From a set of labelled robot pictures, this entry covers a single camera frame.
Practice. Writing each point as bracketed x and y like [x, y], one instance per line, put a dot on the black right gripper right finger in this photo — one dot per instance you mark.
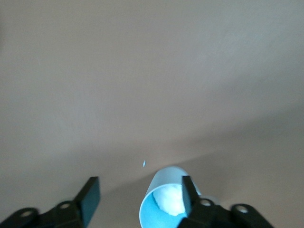
[204, 213]

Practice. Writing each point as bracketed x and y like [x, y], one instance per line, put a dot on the white cotton ball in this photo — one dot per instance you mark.
[168, 199]

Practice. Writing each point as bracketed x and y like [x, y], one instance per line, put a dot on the blue cup holding white ball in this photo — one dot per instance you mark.
[152, 213]

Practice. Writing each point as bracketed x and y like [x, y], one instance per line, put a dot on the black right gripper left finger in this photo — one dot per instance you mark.
[90, 202]

